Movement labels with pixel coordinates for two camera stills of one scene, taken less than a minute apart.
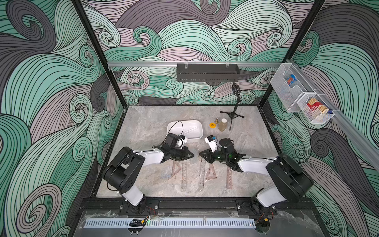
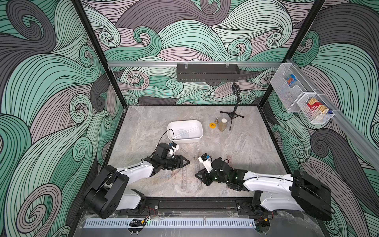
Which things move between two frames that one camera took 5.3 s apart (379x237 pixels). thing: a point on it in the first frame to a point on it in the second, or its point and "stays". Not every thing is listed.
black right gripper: x=210 y=156 to x=206 y=177
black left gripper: x=184 y=156 to x=180 y=163
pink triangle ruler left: x=175 y=169 stays
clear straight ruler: x=190 y=130 stays
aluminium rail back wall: x=174 y=63 stays
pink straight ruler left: x=184 y=176 stays
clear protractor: x=194 y=160 to x=183 y=134
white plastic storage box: x=192 y=129 stays
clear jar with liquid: x=223 y=125 stays
